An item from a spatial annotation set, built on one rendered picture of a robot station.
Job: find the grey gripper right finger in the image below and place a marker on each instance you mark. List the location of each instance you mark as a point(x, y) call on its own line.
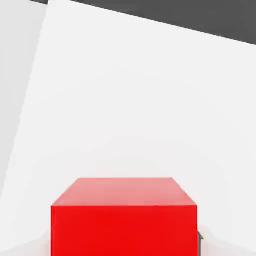
point(208, 247)

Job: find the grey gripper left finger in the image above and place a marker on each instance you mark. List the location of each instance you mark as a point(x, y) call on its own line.
point(41, 248)

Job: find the small red cube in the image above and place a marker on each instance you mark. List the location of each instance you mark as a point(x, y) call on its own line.
point(124, 230)

